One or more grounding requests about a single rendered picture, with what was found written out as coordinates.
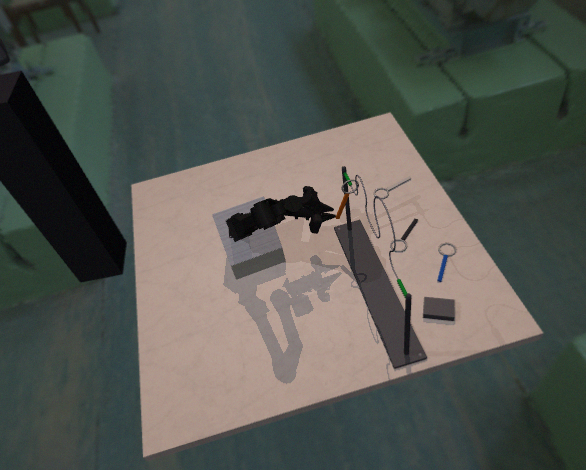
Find orange handle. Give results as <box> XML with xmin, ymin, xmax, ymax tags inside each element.
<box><xmin>335</xmin><ymin>179</ymin><xmax>359</xmax><ymax>219</ymax></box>

